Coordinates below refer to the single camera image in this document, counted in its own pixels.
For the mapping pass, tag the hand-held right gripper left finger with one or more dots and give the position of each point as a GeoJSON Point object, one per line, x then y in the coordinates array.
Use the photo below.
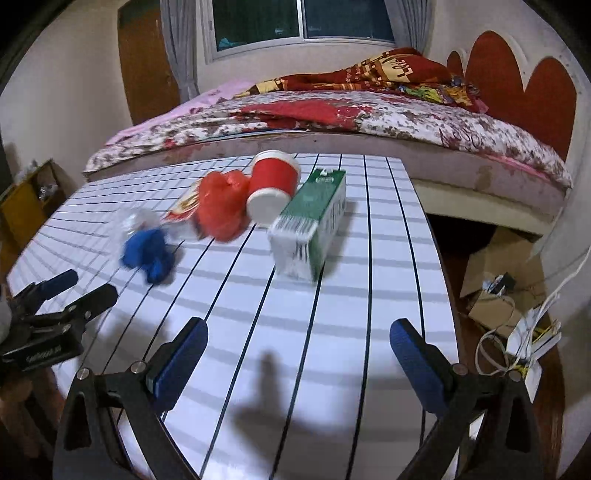
{"type": "Point", "coordinates": [178, 364]}

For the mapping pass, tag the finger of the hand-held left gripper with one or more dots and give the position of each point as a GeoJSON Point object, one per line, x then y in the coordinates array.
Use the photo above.
{"type": "Point", "coordinates": [57, 281]}
{"type": "Point", "coordinates": [99, 295]}

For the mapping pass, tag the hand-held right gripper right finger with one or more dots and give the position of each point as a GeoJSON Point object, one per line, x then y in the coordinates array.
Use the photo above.
{"type": "Point", "coordinates": [415, 364]}

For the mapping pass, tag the blue cloth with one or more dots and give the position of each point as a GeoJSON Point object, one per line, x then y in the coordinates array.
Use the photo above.
{"type": "Point", "coordinates": [147, 249]}

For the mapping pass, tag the clear plastic bag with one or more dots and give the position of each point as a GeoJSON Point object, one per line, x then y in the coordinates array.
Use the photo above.
{"type": "Point", "coordinates": [131, 221]}

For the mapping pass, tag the red plastic bag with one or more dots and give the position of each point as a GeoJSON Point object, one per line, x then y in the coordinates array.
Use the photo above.
{"type": "Point", "coordinates": [221, 203]}

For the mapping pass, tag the green white carton box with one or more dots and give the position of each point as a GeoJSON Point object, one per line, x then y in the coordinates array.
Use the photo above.
{"type": "Point", "coordinates": [318, 207]}

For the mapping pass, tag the red paper cup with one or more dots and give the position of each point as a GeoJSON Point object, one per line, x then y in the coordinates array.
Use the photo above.
{"type": "Point", "coordinates": [272, 177]}

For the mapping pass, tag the yellow wooden cabinet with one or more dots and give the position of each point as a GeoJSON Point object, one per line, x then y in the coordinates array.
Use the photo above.
{"type": "Point", "coordinates": [23, 207]}

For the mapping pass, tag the white grid tablecloth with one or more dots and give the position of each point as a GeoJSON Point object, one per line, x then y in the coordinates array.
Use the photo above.
{"type": "Point", "coordinates": [323, 346]}

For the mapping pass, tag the small white modem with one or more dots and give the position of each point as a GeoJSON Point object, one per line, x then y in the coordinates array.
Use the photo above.
{"type": "Point", "coordinates": [532, 378]}

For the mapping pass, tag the black power adapter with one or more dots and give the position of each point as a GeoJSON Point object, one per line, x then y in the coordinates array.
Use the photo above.
{"type": "Point", "coordinates": [508, 280]}

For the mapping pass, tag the cardboard box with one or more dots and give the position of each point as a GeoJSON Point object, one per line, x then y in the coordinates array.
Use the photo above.
{"type": "Point", "coordinates": [498, 258]}

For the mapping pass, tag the bed mattress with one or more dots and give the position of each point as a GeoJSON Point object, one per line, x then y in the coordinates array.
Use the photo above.
{"type": "Point", "coordinates": [461, 170]}

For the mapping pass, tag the brown wooden door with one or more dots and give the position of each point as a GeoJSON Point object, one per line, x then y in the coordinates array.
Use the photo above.
{"type": "Point", "coordinates": [143, 69]}

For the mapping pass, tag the pink sheet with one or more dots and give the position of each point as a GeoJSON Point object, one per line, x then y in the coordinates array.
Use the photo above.
{"type": "Point", "coordinates": [217, 92]}

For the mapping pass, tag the bed with floral bedding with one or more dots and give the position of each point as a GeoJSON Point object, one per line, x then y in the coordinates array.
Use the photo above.
{"type": "Point", "coordinates": [415, 120]}

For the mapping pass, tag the grey curtain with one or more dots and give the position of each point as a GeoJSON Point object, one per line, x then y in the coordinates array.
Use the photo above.
{"type": "Point", "coordinates": [180, 46]}
{"type": "Point", "coordinates": [415, 23]}

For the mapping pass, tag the red printed blanket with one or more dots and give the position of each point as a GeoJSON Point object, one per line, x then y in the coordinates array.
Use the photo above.
{"type": "Point", "coordinates": [369, 74]}

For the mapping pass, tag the large sliding window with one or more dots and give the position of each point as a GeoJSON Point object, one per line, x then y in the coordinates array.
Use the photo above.
{"type": "Point", "coordinates": [258, 18]}

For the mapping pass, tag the white bed frame red headboard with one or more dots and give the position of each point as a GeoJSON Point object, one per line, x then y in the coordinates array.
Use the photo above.
{"type": "Point", "coordinates": [503, 69]}

